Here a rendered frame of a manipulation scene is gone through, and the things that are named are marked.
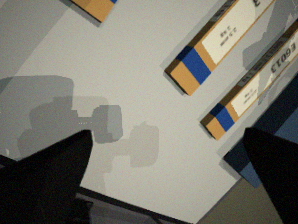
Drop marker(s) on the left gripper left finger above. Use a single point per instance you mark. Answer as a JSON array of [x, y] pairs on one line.
[[41, 188]]

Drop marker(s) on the orange welding electrode pack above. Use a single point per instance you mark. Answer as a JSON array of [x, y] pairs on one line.
[[213, 42]]

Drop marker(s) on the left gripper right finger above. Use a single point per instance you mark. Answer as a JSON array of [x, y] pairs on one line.
[[275, 161]]

